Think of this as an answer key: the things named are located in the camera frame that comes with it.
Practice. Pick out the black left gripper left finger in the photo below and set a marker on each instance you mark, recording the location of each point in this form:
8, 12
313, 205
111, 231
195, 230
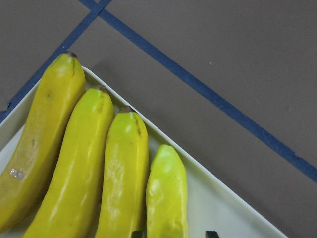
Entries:
138, 234

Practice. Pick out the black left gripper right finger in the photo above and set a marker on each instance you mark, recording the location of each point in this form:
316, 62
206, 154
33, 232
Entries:
211, 234

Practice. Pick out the yellow banana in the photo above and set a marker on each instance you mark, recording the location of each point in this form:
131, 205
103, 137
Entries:
26, 178
123, 207
71, 202
167, 196

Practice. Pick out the white bear tray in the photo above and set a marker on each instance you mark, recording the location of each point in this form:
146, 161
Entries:
212, 206

